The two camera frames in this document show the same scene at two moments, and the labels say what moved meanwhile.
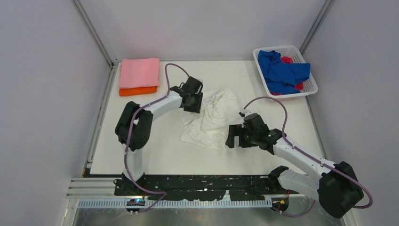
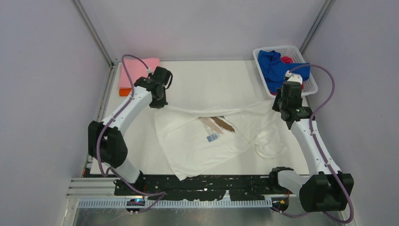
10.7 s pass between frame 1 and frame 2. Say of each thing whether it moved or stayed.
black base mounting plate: stayed
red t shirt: stayed
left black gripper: moved
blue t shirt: stayed
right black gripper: moved
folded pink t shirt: stayed
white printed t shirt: moved
